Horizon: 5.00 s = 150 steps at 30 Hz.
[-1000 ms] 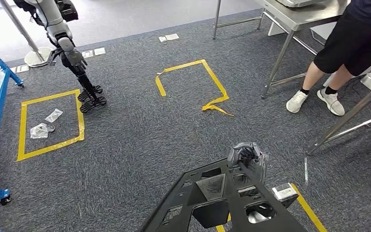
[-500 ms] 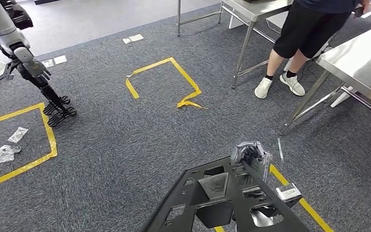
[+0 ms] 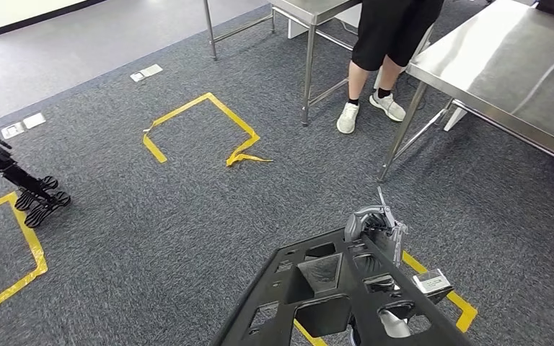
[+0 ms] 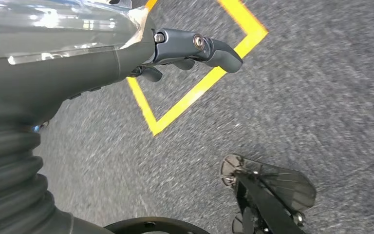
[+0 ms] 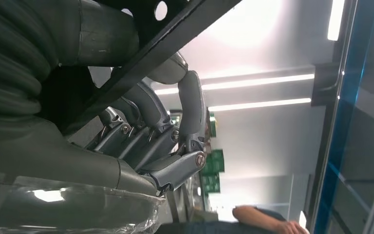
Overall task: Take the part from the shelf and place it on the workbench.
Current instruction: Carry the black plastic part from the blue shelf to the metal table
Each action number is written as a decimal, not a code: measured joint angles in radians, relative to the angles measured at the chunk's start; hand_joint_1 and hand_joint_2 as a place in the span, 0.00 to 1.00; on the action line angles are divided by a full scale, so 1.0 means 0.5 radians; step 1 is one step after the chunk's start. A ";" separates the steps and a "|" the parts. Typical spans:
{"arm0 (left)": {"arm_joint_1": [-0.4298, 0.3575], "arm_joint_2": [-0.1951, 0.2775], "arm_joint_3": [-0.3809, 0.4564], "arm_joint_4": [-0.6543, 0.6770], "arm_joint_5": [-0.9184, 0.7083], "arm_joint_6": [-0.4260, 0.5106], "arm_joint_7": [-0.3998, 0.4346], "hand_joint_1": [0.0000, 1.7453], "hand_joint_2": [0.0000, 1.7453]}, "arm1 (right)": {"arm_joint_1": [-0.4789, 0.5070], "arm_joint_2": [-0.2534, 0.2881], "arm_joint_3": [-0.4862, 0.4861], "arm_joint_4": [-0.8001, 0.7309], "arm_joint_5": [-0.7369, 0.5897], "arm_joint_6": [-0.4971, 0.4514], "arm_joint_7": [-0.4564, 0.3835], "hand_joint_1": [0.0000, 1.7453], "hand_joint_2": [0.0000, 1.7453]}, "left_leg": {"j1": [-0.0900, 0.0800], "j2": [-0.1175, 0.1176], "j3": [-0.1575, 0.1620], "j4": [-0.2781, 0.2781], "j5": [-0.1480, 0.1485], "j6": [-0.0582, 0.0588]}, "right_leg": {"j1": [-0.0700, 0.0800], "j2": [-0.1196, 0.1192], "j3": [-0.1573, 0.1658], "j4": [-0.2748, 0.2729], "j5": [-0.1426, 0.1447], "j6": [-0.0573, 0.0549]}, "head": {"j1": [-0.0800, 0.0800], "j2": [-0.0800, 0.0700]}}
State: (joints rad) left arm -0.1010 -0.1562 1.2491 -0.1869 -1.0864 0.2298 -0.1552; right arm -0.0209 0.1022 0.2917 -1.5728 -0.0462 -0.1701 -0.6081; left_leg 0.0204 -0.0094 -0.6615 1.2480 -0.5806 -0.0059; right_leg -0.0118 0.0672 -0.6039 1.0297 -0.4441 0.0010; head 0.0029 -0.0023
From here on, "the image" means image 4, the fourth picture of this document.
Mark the black round robot part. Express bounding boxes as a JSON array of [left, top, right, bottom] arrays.
[[104, 216, 211, 234]]

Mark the black robot foot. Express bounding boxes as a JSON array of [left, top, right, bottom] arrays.
[[220, 154, 318, 234]]

